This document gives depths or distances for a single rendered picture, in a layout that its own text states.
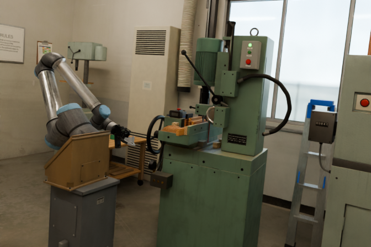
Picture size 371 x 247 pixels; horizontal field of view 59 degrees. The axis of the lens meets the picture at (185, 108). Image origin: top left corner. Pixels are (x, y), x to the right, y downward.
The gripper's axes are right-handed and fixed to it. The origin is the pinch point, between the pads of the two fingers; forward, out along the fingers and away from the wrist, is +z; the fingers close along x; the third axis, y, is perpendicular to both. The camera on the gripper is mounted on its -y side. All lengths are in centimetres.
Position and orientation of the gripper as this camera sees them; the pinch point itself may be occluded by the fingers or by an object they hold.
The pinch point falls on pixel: (133, 145)
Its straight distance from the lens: 242.0
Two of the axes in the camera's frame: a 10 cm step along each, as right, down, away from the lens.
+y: 3.9, -8.9, -2.4
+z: 8.0, 4.6, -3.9
